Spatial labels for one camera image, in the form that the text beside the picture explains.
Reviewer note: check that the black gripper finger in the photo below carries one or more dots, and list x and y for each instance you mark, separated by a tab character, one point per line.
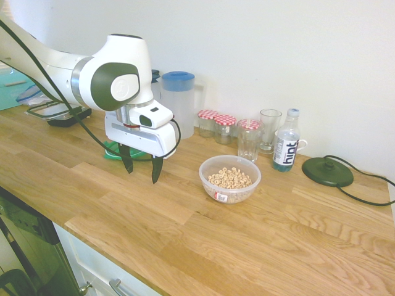
156	169
127	160

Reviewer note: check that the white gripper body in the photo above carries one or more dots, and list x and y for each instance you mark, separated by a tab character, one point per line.
145	138

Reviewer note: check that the green translucent container lid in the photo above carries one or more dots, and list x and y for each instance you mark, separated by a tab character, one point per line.
140	155

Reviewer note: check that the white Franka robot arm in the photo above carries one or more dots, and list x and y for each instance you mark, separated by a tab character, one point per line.
123	52

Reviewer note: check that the frosted pitcher with blue lid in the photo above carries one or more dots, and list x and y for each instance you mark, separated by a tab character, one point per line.
177	105

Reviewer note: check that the glass jar red checkered lid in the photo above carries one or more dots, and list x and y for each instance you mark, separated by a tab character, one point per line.
224	129
207	121
249	123

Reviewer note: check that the clear plastic food container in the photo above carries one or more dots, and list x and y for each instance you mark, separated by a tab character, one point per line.
230	195

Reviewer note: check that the white price sticker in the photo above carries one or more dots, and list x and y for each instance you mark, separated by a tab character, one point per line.
221	197

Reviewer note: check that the faceted glass tumbler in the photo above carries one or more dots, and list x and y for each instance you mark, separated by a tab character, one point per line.
249	145

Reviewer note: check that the clear zip bag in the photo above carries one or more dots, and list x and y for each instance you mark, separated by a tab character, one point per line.
32	95

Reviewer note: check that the tall clear drinking glass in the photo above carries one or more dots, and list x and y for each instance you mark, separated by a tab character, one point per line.
270	129

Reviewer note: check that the dark appliance door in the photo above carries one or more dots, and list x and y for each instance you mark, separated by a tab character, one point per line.
34	243

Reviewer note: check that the hint water bottle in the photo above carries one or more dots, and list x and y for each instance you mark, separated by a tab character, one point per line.
285	145

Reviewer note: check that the metal cabinet knob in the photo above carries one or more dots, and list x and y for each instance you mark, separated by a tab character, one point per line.
84	288

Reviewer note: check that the teal cutting mat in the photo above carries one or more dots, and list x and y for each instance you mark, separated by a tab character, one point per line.
9	92

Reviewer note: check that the white mug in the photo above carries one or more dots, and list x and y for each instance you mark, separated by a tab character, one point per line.
302	144

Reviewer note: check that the black kettle base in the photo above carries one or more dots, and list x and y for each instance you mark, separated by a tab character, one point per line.
327	172

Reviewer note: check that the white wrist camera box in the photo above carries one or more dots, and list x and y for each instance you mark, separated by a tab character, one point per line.
161	116

